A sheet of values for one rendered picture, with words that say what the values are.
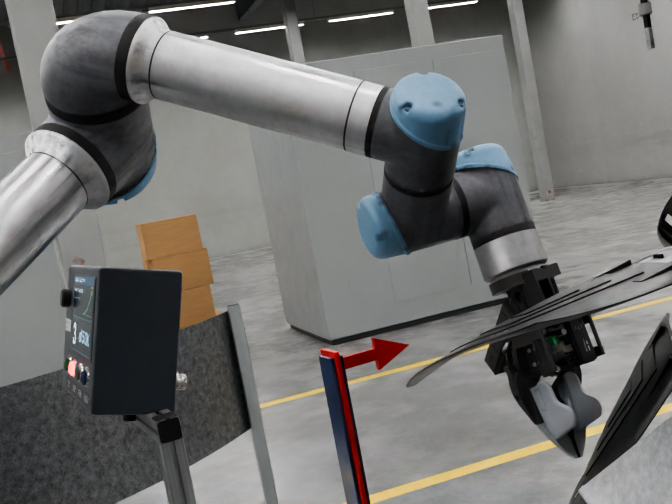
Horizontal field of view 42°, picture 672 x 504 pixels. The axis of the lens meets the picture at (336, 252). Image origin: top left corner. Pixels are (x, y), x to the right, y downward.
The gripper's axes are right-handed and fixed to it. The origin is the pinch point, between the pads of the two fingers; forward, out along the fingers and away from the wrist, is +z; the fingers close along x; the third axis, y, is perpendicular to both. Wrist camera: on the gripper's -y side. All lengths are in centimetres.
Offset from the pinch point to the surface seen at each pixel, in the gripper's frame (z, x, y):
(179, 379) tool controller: -23, -32, -34
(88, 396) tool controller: -24, -45, -32
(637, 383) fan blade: -4.9, 2.6, 11.3
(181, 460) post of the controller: -12.3, -36.4, -27.7
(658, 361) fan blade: -6.4, 3.1, 14.9
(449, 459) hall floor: 20, 127, -267
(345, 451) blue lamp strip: -8.5, -36.3, 25.7
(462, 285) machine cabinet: -86, 334, -534
